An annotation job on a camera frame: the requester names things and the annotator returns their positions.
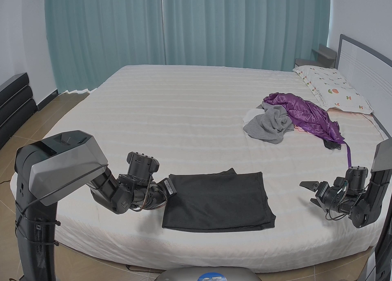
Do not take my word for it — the bed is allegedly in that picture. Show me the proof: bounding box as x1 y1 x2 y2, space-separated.
9 34 392 272

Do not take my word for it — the white printed pillow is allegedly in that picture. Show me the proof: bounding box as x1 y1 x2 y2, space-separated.
292 65 374 114

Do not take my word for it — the purple garment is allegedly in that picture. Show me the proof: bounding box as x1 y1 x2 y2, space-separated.
263 92 353 167

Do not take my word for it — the grey bedside table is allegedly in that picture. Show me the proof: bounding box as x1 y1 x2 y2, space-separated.
295 44 337 67

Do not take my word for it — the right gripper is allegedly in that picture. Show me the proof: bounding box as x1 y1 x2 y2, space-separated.
299 181 345 213

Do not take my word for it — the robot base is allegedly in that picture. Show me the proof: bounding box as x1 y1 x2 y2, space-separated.
153 267 255 281

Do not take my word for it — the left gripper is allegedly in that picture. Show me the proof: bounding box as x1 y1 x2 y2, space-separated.
145 177 178 210

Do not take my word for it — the white garment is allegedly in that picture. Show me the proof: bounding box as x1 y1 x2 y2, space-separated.
243 108 264 122

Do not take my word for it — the black T-shirt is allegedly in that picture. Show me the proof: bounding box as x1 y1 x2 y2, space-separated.
162 168 277 233

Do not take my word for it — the black chest of drawers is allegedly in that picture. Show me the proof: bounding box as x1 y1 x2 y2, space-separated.
0 72 37 149

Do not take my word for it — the blue-green curtain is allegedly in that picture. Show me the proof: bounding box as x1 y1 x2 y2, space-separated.
162 0 331 70
45 0 167 93

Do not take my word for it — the grey garment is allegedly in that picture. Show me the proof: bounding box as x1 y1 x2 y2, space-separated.
243 105 294 144

